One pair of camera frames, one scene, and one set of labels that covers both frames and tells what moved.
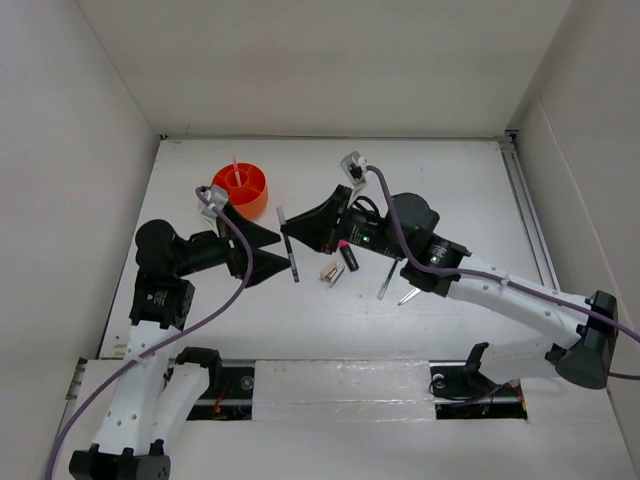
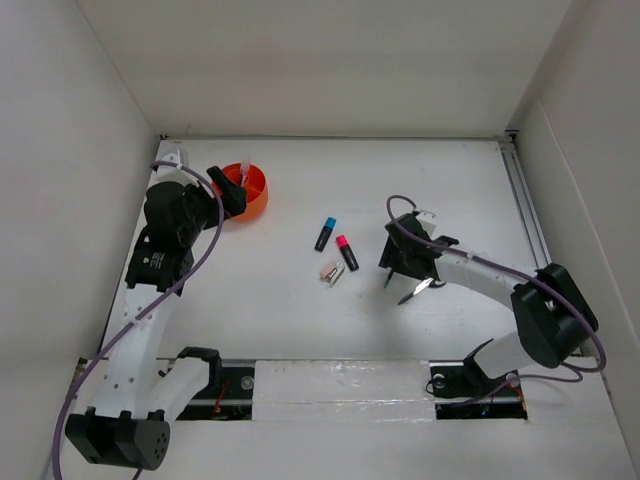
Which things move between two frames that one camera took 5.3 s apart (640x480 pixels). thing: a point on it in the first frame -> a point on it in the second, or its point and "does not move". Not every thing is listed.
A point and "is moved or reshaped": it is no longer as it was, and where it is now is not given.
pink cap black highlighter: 348,255 does not move
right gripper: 319,227 -> 390,257
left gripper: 264,263 -> 232,195
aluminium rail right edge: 513,159 does not move
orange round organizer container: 246,186 does not move
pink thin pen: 236,170 is moved or reshaped
